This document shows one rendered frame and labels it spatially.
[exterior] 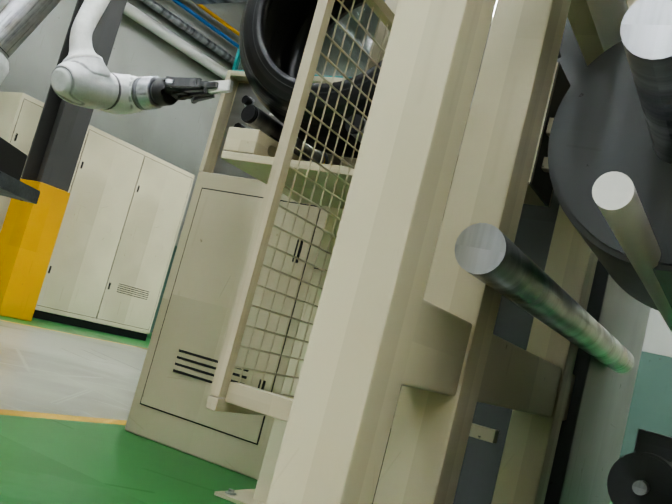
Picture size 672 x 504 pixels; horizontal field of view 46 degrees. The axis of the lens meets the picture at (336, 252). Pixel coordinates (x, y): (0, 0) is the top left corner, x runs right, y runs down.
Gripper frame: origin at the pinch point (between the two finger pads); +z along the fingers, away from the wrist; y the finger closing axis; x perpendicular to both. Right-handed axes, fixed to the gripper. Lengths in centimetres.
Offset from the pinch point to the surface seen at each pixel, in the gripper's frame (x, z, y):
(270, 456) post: 91, 16, 25
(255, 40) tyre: -4.3, 18.8, -13.6
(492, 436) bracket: 79, 73, 23
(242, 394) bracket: 77, 61, -61
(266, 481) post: 97, 16, 25
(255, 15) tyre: -10.8, 17.6, -13.6
